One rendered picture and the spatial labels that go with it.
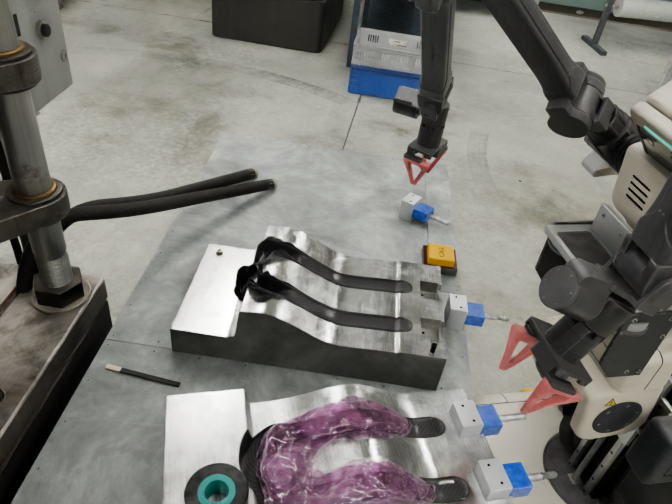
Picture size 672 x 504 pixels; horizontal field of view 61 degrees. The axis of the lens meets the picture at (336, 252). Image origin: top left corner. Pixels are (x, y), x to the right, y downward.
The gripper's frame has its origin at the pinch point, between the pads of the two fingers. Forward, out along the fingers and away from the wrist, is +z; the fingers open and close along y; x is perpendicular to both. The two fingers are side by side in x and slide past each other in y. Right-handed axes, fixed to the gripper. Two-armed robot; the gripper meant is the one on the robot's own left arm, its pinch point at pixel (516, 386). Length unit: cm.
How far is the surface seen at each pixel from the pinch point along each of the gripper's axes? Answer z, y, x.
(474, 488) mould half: 15.1, 7.4, 1.5
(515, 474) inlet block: 10.9, 6.7, 6.8
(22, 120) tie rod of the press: 16, -44, -73
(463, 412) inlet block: 11.9, -4.1, 1.9
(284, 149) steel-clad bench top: 28, -107, -11
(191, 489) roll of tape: 25.6, 7.9, -39.0
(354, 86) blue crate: 58, -337, 92
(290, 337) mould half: 23.6, -22.3, -21.8
